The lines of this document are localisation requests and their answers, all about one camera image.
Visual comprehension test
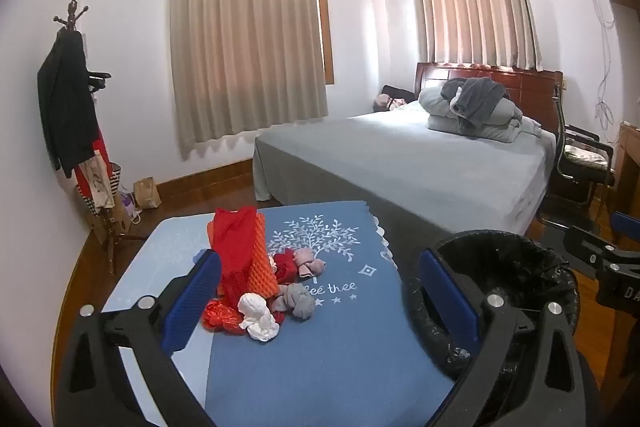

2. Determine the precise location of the narrow beige curtain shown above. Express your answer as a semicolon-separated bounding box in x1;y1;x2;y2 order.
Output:
410;0;543;72

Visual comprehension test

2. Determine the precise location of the cardboard box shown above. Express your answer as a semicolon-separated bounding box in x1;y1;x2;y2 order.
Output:
92;202;128;248

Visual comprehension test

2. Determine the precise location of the bed with grey sheet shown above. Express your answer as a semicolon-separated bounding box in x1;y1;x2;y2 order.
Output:
252;99;558;288

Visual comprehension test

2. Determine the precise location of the pink grey cloth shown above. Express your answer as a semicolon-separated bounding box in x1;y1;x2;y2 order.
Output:
292;249;326;280

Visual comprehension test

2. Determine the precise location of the purple white package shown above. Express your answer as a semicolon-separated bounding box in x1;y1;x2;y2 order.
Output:
120;192;143;224

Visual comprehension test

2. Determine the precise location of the wooden window frame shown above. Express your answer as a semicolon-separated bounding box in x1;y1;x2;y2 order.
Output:
312;0;335;85

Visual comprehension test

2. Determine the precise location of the cream printed tote bag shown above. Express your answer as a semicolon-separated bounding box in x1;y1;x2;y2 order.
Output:
82;152;116;210

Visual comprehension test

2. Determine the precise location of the wooden coat rack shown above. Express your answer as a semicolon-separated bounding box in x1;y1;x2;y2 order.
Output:
52;0;146;278

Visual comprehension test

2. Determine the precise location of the red garment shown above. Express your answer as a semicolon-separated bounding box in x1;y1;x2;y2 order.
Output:
75;127;108;208

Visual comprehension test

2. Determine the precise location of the wooden headboard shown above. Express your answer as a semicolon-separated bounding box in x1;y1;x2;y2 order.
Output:
415;62;563;135

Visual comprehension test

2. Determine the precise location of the black lined trash bin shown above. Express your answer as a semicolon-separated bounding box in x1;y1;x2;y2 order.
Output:
402;229;596;427

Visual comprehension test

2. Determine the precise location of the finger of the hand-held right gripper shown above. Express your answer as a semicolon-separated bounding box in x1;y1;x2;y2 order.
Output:
565;224;626;278
612;211;640;253

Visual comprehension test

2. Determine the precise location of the wide beige curtain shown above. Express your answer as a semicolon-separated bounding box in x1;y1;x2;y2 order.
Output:
167;0;331;155

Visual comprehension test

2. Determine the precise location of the black bag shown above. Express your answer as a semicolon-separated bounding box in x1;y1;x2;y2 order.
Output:
374;84;416;112

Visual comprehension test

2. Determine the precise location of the patterned chair cushion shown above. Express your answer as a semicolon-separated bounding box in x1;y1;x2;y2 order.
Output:
562;144;611;168

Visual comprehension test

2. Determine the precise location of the brown paper bag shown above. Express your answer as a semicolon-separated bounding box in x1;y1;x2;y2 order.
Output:
132;177;161;211

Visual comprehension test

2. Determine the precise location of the striped bag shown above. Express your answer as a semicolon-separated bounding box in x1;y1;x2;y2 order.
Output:
75;162;123;228

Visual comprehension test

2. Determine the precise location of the white knotted plastic bag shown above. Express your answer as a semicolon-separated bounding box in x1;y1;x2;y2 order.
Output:
237;293;281;342

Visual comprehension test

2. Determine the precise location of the dark grey towel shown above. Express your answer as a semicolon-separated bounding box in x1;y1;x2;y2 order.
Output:
440;77;508;135

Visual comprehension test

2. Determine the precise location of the wooden desk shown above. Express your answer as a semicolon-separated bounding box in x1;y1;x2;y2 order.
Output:
612;122;640;218

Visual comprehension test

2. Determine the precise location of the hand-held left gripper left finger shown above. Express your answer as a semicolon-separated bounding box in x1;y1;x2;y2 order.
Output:
54;249;223;427

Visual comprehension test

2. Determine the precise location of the white wall cable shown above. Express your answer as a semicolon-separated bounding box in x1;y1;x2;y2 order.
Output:
580;0;618;128

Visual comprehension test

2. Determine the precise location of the black coat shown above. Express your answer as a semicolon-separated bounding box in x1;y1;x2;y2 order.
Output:
37;27;98;180

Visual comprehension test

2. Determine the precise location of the folded grey duvet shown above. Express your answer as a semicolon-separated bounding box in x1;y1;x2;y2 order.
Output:
417;84;526;142

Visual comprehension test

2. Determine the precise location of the red plastic bag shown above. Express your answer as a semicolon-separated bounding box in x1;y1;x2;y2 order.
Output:
201;298;286;334

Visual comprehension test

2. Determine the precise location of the black metal chair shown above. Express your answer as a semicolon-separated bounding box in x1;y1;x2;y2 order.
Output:
537;87;617;230

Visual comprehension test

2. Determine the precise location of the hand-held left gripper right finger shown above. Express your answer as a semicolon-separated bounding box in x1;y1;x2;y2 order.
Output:
419;248;588;427

